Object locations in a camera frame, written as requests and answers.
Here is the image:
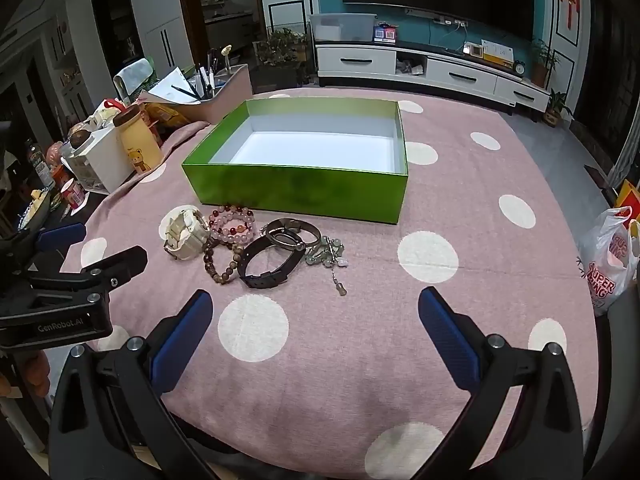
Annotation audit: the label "yellow bear bottle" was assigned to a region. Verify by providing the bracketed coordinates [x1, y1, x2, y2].
[112, 106, 166, 175]

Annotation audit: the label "yellow red package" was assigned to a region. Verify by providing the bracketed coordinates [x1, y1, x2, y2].
[615, 180, 640, 221]

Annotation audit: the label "white red plastic bag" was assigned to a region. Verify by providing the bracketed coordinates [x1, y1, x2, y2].
[577, 205, 640, 316]

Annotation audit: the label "green jade bead bracelet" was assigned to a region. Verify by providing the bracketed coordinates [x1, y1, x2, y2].
[303, 235, 350, 300]

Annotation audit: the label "white plastic container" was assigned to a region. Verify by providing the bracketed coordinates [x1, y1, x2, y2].
[61, 125, 136, 195]

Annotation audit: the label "white yellow flat box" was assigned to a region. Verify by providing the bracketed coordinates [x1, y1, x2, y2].
[480, 39, 515, 68]

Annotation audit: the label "person's left hand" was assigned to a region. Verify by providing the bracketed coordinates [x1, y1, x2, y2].
[0, 349, 52, 398]

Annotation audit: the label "brown wooden bead bracelet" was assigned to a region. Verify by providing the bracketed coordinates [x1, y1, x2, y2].
[202, 237, 246, 285]

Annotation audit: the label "pink bead bracelet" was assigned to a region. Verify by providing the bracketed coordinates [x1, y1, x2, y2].
[209, 203, 257, 246]

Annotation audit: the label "red white cup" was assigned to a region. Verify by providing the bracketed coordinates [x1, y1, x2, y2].
[60, 179, 87, 210]

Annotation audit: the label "green cardboard box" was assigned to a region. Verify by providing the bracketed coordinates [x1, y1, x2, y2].
[181, 99, 409, 225]

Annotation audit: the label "black strap wrist watch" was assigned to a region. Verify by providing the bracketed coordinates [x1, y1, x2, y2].
[236, 230, 307, 291]

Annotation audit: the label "grey wrapped pack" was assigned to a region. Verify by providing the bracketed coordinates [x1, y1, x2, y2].
[114, 57, 160, 98]

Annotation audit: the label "small potted plant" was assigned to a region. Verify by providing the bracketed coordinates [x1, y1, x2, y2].
[542, 89, 573, 127]

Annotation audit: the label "white paper sheets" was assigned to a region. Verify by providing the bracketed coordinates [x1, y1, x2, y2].
[149, 67, 191, 106]

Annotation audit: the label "pink polka-dot tablecloth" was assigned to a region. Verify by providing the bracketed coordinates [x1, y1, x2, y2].
[65, 87, 603, 480]

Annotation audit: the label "bushy potted plant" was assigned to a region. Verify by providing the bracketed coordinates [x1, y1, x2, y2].
[252, 27, 311, 93]

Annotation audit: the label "clear plastic storage box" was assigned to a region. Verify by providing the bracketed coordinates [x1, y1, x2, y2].
[309, 12, 377, 43]

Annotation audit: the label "pink desk organizer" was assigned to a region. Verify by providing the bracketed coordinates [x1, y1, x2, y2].
[140, 62, 253, 125]

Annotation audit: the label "yellow snack packet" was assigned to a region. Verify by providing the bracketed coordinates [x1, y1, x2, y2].
[145, 102, 193, 128]

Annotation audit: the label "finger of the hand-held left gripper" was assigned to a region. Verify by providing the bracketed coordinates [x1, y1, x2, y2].
[30, 246, 148, 306]
[37, 223, 87, 253]

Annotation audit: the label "white television cabinet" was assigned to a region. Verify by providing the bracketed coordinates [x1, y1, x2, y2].
[315, 40, 551, 113]

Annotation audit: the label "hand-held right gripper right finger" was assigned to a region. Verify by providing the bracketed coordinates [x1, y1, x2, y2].
[417, 286, 586, 480]

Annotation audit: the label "grey crumpled bag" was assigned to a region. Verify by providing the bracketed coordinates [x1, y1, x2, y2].
[396, 55, 427, 77]

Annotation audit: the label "dark metal bangle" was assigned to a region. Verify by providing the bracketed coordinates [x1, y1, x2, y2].
[265, 217, 321, 248]

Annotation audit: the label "dark cap bottle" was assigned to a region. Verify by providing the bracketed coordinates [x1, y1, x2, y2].
[24, 139, 55, 188]

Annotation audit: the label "white wrist watch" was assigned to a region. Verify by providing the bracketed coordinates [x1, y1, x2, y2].
[161, 205, 211, 261]

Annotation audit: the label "tall potted plant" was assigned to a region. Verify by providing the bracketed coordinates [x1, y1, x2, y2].
[530, 37, 561, 88]

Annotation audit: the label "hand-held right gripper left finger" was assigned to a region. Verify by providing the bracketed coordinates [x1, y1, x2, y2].
[47, 289, 221, 480]

